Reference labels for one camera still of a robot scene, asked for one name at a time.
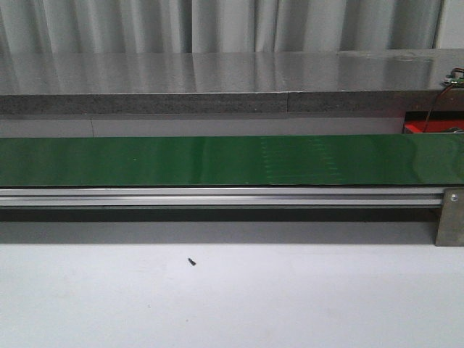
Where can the green conveyor belt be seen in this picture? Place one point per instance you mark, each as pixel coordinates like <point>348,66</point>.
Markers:
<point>353,160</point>

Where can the grey stone shelf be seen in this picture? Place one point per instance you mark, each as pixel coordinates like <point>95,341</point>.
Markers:
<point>199,83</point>

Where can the red bin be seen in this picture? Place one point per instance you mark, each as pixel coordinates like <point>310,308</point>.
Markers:
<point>437,122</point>

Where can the small green circuit board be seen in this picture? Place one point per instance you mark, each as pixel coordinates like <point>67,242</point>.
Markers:
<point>455,78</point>

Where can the grey curtain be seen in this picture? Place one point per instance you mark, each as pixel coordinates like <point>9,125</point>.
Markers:
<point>228,26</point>

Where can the aluminium conveyor rail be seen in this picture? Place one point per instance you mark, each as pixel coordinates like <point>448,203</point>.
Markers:
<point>231,196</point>

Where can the metal conveyor support bracket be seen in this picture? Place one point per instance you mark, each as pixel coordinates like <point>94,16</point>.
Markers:
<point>450,230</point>

